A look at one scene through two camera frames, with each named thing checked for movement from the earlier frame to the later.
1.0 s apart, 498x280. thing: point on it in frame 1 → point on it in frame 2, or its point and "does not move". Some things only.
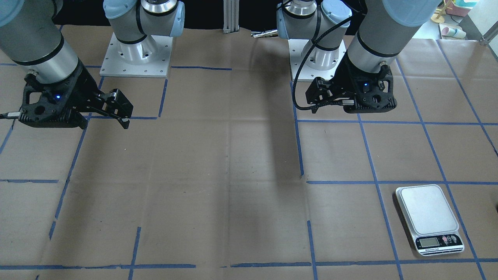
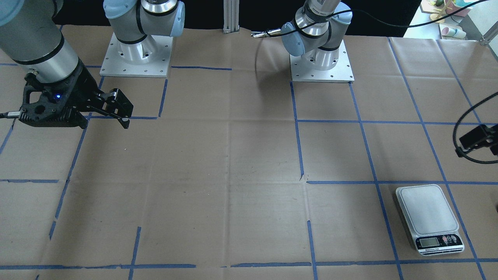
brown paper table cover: x=227 y=173 does not move
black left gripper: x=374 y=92 → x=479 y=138
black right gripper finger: x=124 y=122 does not move
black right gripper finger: x=118 y=104 does not move
